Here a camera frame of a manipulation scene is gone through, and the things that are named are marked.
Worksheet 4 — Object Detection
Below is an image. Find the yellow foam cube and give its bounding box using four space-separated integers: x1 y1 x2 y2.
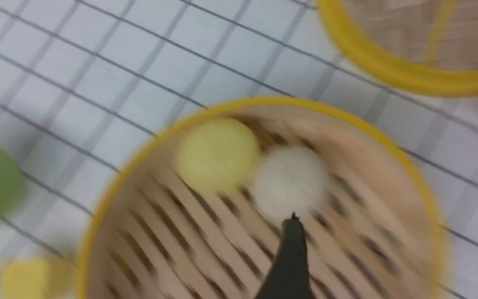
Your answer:
0 257 76 299

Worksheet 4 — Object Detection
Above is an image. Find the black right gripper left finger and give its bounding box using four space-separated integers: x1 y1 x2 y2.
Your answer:
256 213 315 299

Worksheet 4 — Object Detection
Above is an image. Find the bamboo steamer tray yellow rim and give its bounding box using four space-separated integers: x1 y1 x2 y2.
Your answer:
76 97 450 299

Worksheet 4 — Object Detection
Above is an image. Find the beige bun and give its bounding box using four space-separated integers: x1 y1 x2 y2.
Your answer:
250 145 331 220

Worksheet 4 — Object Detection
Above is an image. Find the yellow bun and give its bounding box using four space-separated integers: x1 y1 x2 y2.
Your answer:
175 117 261 193

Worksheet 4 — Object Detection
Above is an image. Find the woven bamboo steamer lid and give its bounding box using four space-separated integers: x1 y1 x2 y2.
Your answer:
317 0 478 98

